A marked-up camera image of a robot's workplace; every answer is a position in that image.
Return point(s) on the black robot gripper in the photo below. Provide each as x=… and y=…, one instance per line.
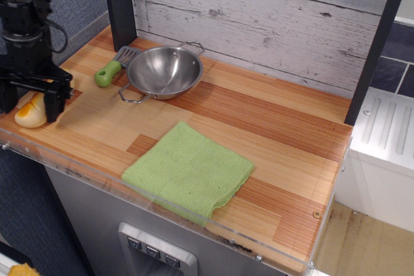
x=28, y=65

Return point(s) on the yellow toy bread loaf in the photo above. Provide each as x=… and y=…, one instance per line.
x=33, y=113

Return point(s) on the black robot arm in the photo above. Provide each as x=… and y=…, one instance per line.
x=26, y=16

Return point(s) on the green folded cloth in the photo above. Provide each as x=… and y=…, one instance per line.
x=189, y=174

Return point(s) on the silver toy fridge cabinet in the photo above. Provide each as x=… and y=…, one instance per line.
x=229, y=244

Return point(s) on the clear acrylic front guard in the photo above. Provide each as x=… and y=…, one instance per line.
x=52, y=159

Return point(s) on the yellow object bottom corner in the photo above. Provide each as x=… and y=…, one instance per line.
x=22, y=270

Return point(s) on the silver dispenser button panel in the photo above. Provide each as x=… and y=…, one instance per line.
x=147, y=254

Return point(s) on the white toy sink unit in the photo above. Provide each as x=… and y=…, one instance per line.
x=377, y=171

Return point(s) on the green-handled grey spatula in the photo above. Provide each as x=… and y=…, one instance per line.
x=104, y=76

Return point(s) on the steel two-handled bowl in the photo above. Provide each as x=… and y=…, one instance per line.
x=165, y=72

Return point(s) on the dark left frame post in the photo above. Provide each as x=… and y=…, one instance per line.
x=122, y=20

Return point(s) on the dark frame post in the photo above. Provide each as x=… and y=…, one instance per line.
x=379, y=40
x=122, y=20

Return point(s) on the dark right frame post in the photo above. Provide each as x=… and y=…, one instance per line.
x=379, y=40

